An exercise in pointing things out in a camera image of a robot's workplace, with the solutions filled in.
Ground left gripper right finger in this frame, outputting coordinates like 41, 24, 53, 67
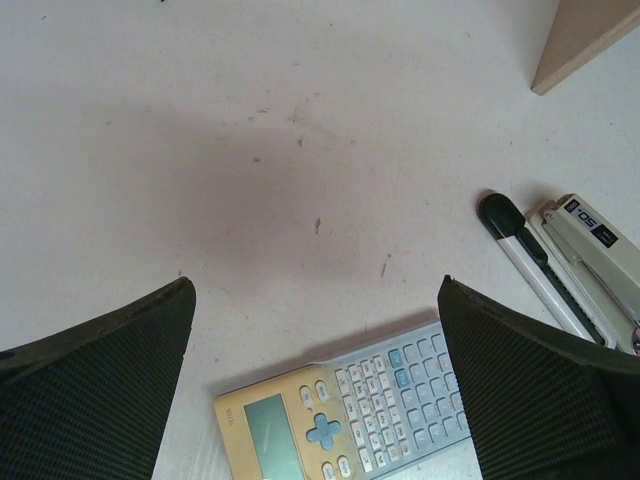
437, 276, 639, 479

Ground black white utility knife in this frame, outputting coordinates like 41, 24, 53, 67
477, 192, 615, 348

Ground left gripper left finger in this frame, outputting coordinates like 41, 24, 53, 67
1, 277, 196, 479

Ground beige black stapler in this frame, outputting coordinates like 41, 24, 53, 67
526, 193, 639, 356

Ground yellow calculator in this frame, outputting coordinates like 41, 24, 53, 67
214, 321, 470, 479

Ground light wooden bookshelf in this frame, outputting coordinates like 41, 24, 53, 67
531, 0, 639, 96

